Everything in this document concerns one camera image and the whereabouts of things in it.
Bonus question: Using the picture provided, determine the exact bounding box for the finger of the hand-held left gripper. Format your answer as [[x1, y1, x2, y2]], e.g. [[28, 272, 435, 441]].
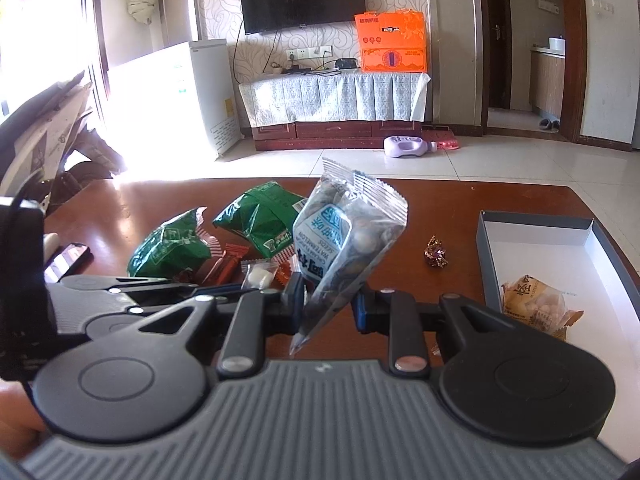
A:
[[109, 276, 242, 307], [85, 304, 173, 342]]

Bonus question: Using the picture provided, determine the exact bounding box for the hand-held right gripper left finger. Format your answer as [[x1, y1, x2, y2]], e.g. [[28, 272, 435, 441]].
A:
[[131, 272, 307, 380]]

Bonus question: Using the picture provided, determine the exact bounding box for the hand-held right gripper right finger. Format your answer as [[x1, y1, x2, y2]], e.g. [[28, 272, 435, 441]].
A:
[[351, 287, 505, 379]]

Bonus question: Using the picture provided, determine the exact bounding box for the red snack bar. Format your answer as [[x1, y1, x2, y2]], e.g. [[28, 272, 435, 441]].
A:
[[192, 243, 251, 287]]

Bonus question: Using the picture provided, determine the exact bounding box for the clear seed snack packet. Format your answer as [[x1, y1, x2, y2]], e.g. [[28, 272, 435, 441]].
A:
[[289, 157, 408, 358]]

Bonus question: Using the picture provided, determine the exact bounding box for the brown foil candy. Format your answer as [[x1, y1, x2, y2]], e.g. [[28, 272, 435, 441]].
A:
[[424, 235, 450, 269]]

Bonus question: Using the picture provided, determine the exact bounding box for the grey cardboard box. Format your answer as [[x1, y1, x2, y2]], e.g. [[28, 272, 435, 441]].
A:
[[475, 210, 640, 356]]

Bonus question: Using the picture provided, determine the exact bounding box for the person's left hand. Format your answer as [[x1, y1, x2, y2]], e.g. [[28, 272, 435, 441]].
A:
[[0, 381, 48, 461]]

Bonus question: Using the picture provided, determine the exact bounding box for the white wrapped candy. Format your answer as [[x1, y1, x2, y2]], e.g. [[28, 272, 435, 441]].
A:
[[241, 260, 279, 291]]

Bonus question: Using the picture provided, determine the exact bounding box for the torn green snack packet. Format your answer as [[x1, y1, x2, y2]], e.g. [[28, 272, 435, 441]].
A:
[[127, 206, 221, 278]]

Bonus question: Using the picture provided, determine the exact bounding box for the dark glossy flat object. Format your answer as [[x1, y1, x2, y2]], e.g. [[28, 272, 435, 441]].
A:
[[44, 232, 94, 282]]

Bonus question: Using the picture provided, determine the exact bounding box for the white electric scooter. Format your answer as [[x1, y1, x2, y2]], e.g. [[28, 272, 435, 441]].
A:
[[0, 72, 123, 207]]

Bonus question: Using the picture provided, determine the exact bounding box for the wooden television cabinet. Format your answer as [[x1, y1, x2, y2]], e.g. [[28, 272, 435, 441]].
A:
[[252, 119, 431, 152]]

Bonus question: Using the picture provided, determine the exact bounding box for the white plastic bottle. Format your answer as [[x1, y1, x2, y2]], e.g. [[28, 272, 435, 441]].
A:
[[383, 135, 438, 159]]

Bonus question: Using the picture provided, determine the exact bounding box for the yellow pastry packet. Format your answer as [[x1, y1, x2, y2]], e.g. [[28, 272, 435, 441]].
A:
[[501, 275, 585, 343]]

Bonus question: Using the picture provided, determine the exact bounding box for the pink plastic object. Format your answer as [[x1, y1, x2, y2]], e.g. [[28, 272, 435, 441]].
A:
[[422, 127, 460, 150]]

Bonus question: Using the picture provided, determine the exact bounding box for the white chest freezer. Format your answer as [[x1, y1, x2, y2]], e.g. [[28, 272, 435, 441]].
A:
[[107, 40, 238, 161]]

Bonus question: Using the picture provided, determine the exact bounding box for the patterned white cabinet cloth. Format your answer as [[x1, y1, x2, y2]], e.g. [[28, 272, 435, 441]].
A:
[[239, 71, 432, 128]]

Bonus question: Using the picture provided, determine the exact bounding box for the orange gift box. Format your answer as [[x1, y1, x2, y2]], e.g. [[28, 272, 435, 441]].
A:
[[355, 10, 430, 75]]

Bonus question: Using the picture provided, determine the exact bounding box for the wooden kitchen cabinet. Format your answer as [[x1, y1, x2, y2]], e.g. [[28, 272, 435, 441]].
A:
[[529, 46, 566, 118]]

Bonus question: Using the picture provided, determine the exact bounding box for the dark wooden door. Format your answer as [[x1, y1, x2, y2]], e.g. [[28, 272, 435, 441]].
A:
[[487, 0, 512, 110]]

